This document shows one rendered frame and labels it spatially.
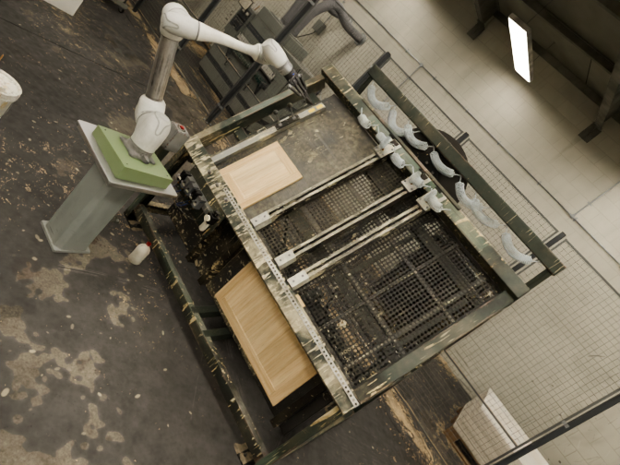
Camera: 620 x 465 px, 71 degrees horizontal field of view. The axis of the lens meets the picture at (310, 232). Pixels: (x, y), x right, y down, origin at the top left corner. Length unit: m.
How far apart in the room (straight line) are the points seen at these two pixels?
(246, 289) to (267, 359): 0.50
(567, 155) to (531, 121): 0.76
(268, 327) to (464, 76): 6.18
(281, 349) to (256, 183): 1.16
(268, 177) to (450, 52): 5.82
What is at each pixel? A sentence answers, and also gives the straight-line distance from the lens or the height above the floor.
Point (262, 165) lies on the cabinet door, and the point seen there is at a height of 1.14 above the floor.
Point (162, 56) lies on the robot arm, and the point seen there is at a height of 1.33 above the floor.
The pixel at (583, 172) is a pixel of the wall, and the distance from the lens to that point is 7.63.
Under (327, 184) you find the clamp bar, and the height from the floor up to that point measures 1.41.
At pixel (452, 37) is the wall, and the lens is 8.56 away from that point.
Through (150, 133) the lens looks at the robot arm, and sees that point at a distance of 2.72.
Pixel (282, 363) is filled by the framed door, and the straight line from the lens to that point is 3.01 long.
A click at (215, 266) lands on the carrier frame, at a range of 3.29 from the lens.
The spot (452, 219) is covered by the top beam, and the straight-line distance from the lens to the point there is 2.95.
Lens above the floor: 2.06
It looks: 18 degrees down
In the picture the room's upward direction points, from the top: 48 degrees clockwise
